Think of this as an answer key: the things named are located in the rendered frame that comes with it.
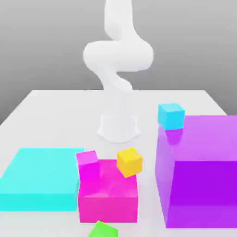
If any large purple box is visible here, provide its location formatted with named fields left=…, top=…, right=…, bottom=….
left=155, top=114, right=237, bottom=229

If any small blue cube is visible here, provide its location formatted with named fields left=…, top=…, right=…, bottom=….
left=157, top=102, right=186, bottom=131

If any large cyan box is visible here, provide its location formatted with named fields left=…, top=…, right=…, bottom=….
left=0, top=148, right=85, bottom=212

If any small magenta cube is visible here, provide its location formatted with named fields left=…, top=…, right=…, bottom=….
left=75, top=150, right=101, bottom=181

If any small yellow cube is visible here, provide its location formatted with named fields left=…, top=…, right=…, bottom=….
left=116, top=147, right=143, bottom=179

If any large magenta box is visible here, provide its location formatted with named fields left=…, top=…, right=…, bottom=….
left=77, top=158, right=138, bottom=224

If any small green cube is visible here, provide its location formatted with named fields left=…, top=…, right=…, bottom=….
left=88, top=220, right=119, bottom=237

